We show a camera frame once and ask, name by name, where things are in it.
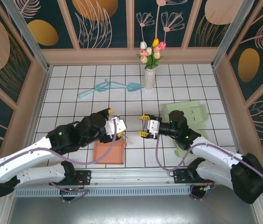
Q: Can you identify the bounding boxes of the pink paper box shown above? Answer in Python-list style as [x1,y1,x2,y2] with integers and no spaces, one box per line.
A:
[93,136,127,165]

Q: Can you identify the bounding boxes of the green paper box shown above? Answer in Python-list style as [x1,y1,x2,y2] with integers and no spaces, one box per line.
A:
[160,100,208,159]

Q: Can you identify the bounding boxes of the light blue toy garden fork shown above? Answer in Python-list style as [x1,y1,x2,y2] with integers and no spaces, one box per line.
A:
[77,79,111,99]

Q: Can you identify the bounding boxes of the light blue toy trowel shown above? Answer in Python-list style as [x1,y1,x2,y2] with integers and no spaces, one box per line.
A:
[109,81,143,93]

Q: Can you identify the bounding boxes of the white ribbed vase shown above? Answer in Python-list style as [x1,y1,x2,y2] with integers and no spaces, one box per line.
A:
[144,68,157,91]

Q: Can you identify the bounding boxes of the artificial tulip bouquet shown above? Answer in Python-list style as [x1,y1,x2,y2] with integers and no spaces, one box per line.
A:
[136,38,167,70]

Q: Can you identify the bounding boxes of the grey metal sheet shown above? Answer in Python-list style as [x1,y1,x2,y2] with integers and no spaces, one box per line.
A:
[0,196,263,224]

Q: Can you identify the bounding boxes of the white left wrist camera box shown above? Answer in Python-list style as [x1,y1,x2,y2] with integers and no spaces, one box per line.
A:
[104,116,127,136]

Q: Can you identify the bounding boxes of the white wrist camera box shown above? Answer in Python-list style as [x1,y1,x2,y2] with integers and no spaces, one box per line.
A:
[145,119,159,140]
[104,116,127,136]

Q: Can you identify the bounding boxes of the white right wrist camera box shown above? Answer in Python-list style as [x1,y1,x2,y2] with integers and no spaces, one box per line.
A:
[145,119,159,140]

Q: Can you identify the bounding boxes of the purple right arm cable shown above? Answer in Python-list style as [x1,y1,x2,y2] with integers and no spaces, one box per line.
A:
[156,134,263,201]

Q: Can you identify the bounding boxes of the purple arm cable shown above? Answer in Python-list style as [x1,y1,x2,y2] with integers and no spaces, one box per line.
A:
[0,118,119,203]
[156,134,263,201]

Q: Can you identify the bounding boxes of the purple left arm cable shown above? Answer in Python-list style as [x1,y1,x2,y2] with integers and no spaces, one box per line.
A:
[0,118,119,203]

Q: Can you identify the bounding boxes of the aluminium mounting rail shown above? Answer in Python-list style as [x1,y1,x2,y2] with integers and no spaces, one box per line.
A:
[4,165,260,187]

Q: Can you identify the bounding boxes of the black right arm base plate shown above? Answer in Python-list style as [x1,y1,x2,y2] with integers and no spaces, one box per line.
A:
[173,168,216,184]

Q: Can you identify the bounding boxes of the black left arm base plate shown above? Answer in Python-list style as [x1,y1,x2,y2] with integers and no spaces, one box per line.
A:
[49,169,92,187]

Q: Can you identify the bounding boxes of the aluminium table side rail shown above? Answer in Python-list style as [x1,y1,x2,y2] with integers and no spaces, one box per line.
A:
[212,65,248,166]
[17,66,53,169]

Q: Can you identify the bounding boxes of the grey slotted cable duct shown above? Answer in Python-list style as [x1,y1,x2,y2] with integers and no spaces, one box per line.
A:
[14,186,193,197]

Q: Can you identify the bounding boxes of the black round cable port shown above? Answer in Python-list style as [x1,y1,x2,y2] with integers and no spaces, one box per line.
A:
[189,184,215,201]
[60,188,79,203]

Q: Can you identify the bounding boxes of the aluminium frame post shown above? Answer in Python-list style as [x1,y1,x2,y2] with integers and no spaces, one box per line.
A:
[0,0,53,72]
[211,0,257,69]

